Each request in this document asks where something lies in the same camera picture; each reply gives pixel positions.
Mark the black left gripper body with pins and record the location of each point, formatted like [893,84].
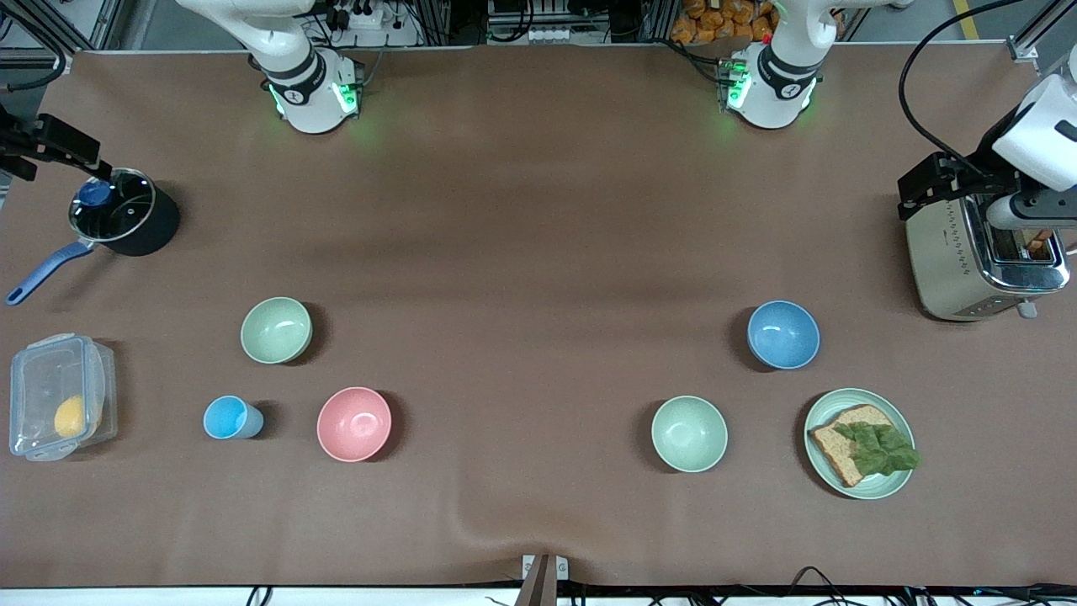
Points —
[986,171]

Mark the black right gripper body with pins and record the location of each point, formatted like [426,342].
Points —
[18,143]

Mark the blue bowl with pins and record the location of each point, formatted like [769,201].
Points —
[783,335]

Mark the light green bowl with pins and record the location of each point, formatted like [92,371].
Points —
[689,433]
[276,330]

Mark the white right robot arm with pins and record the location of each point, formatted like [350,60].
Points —
[307,80]

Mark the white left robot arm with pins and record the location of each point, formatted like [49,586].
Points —
[778,84]

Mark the pink bowl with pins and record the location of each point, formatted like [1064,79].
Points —
[353,425]

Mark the glass lid with blue knob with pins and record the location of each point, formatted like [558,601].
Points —
[126,215]

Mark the silver toaster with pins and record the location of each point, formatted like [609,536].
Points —
[951,261]

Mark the toast in toaster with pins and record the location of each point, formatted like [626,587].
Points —
[1039,242]

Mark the clear plastic food container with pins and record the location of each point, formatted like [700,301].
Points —
[38,379]

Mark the yellow lemon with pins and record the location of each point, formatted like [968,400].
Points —
[69,417]

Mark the green lettuce leaf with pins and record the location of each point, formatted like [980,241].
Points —
[879,450]

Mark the orange snack bags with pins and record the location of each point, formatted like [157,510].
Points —
[724,21]

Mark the brown bread slice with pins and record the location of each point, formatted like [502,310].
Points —
[837,459]

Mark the light blue cup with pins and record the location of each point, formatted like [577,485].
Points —
[225,418]

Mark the light green plate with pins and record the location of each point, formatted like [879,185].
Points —
[892,486]

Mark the white power strip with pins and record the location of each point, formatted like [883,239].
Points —
[366,21]

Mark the brown table cloth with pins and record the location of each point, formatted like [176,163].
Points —
[538,210]

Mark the white connector strip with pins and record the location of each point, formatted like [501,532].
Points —
[549,35]

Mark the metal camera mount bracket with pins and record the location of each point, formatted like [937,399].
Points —
[543,576]

